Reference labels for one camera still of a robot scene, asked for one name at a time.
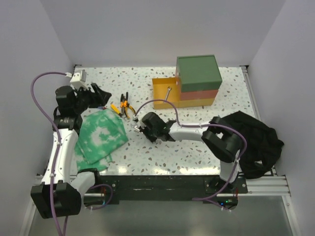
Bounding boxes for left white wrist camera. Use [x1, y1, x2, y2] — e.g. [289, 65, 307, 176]
[70, 70, 88, 90]

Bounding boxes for orange black pliers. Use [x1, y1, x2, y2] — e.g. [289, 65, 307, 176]
[120, 92, 136, 118]

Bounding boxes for silver wrench front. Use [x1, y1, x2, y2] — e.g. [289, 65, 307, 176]
[164, 87, 172, 101]

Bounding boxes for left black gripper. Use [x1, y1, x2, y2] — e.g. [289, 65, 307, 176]
[73, 83, 111, 114]

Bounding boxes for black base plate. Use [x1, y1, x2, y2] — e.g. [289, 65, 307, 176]
[73, 174, 249, 207]

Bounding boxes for green white cloth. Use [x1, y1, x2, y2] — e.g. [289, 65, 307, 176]
[74, 109, 128, 172]

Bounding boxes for silver wrench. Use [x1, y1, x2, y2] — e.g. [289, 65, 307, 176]
[131, 123, 141, 132]
[164, 87, 172, 101]

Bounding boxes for orange drawer box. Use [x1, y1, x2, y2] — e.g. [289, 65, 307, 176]
[177, 83, 219, 100]

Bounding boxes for yellow drawer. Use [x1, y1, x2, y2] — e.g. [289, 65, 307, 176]
[152, 77, 215, 110]

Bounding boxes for green drawer box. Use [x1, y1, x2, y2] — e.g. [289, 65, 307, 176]
[175, 55, 222, 92]

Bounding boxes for aluminium rail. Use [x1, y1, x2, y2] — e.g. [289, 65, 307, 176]
[31, 174, 291, 196]

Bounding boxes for black cloth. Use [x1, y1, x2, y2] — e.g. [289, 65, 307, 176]
[223, 111, 284, 179]

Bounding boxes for yellow handled screwdriver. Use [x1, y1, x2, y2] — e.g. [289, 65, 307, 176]
[110, 104, 122, 116]

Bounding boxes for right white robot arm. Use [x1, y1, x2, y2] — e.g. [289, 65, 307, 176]
[132, 112, 247, 193]

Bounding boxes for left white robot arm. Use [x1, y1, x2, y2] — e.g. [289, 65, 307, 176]
[31, 83, 111, 219]

